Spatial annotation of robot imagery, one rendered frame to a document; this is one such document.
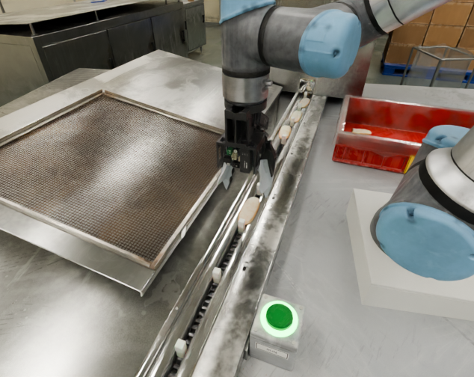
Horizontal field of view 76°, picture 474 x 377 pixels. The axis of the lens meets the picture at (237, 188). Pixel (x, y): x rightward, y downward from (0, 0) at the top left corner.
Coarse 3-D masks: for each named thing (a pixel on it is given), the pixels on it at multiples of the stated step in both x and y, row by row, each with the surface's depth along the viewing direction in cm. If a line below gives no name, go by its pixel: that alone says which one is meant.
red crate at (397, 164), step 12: (372, 132) 108; (384, 132) 108; (396, 132) 108; (408, 132) 108; (420, 132) 108; (336, 144) 90; (336, 156) 92; (348, 156) 91; (360, 156) 90; (372, 156) 89; (396, 156) 86; (408, 156) 84; (384, 168) 89; (396, 168) 88
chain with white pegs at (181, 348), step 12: (300, 108) 118; (276, 156) 92; (240, 228) 66; (228, 252) 62; (216, 276) 55; (216, 288) 56; (204, 300) 54; (204, 312) 52; (192, 324) 50; (192, 336) 49; (180, 348) 44; (180, 360) 46; (168, 372) 44
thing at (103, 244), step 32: (96, 96) 95; (32, 128) 77; (64, 128) 80; (96, 128) 83; (96, 160) 73; (128, 160) 74; (160, 160) 77; (128, 192) 66; (160, 192) 68; (192, 192) 70; (64, 224) 57; (160, 224) 61; (128, 256) 53; (160, 256) 55
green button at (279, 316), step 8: (272, 304) 46; (280, 304) 46; (272, 312) 45; (280, 312) 45; (288, 312) 45; (272, 320) 44; (280, 320) 44; (288, 320) 44; (280, 328) 43; (288, 328) 44
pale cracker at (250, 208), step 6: (252, 198) 73; (258, 198) 74; (246, 204) 71; (252, 204) 71; (258, 204) 72; (246, 210) 70; (252, 210) 70; (240, 216) 68; (246, 216) 68; (252, 216) 68; (246, 222) 67
